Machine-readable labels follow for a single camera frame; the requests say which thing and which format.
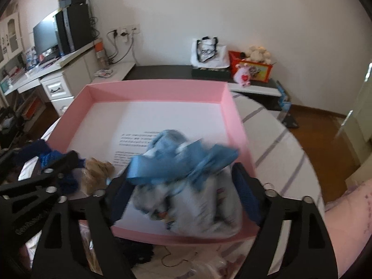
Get beige plush toy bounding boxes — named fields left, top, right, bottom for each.
left=246, top=45, right=272, bottom=64

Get blue packet box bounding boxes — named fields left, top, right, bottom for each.
left=275, top=80, right=292, bottom=120

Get black power cable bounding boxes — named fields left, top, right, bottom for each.
left=106, top=29, right=136, bottom=64

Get black chair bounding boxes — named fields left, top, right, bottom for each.
left=0, top=106, right=25, bottom=149

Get orange cap bottle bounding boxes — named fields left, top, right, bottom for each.
left=94, top=41, right=109, bottom=70

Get low black white cabinet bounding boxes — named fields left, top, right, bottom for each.
left=91, top=62, right=284, bottom=111

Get black floor scale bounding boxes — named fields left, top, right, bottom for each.
left=280, top=112, right=299, bottom=129

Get red storage box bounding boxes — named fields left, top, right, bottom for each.
left=228, top=50, right=274, bottom=82

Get white patterned cloth blue ribbon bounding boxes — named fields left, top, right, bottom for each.
left=129, top=138, right=245, bottom=236

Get blue and white box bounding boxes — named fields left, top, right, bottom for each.
left=25, top=48, right=38, bottom=67

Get dark knit cloth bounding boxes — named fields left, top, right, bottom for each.
left=116, top=237, right=156, bottom=268

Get small patterned pouch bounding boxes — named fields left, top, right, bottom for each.
left=93, top=68, right=114, bottom=78

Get white desk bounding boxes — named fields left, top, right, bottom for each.
left=0, top=38, right=102, bottom=96

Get black computer tower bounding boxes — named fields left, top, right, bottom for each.
left=55, top=3, right=93, bottom=54

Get cream wardrobe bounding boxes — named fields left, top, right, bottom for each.
left=334, top=62, right=372, bottom=181

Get pink plush toy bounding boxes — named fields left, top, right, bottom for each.
left=234, top=63, right=252, bottom=88

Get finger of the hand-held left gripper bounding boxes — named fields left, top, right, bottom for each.
left=0, top=148, right=21, bottom=169
left=0, top=150, right=80, bottom=195

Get white wall sockets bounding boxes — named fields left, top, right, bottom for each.
left=118, top=24, right=140, bottom=37

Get white tote bag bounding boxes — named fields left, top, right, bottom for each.
left=190, top=36, right=230, bottom=70

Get pink floral quilt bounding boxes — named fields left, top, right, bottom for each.
left=322, top=180, right=372, bottom=279

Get stack of books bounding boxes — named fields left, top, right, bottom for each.
left=0, top=67, right=27, bottom=90

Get light blue plush cloth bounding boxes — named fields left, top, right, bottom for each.
left=147, top=129, right=189, bottom=157

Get black computer monitor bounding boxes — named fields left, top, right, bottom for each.
left=33, top=13, right=60, bottom=56

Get pink cardboard box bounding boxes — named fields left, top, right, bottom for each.
left=45, top=81, right=260, bottom=246

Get dark blue knit item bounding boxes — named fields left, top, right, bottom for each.
left=13, top=139, right=80, bottom=195

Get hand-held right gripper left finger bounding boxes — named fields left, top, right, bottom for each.
left=30, top=167, right=137, bottom=279

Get white glass-door cabinet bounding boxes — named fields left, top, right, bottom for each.
left=0, top=13, right=24, bottom=64

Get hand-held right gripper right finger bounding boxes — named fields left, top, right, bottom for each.
left=231, top=163, right=339, bottom=279

